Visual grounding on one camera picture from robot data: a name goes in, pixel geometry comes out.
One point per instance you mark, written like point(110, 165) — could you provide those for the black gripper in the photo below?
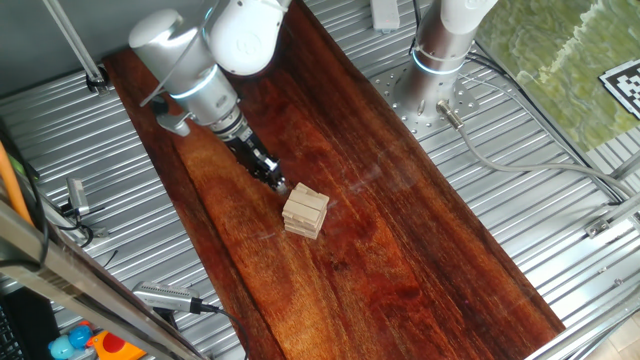
point(245, 150)

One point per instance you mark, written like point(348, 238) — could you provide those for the wooden Jenga block tower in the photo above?
point(306, 212)

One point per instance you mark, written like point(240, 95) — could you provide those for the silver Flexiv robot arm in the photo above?
point(170, 50)

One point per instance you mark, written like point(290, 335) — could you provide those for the brown wooden board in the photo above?
point(400, 250)

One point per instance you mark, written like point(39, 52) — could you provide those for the white power strip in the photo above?
point(385, 15)

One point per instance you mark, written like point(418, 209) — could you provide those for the orange emergency stop box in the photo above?
point(112, 345)

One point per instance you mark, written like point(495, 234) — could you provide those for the aluminium pole with clamp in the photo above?
point(75, 45)

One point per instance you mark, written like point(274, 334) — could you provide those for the blue plastic toy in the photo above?
point(80, 336)

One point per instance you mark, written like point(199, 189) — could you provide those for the orange pole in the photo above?
point(10, 185)

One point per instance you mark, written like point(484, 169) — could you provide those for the black keyboard device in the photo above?
point(30, 320)

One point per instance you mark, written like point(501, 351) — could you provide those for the black white fiducial marker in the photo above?
point(627, 87)

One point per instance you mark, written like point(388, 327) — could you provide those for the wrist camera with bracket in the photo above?
point(177, 122)

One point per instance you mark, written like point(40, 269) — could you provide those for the small grey camera on mount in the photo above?
point(77, 195)

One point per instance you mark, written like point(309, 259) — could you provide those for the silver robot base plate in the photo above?
point(465, 100)

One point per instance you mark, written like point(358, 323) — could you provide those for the metal frame bar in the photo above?
point(75, 280)

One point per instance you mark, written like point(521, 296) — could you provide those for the aluminium corner bracket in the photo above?
point(597, 227)

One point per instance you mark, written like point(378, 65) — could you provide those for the aluminium frame rail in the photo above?
point(590, 330)

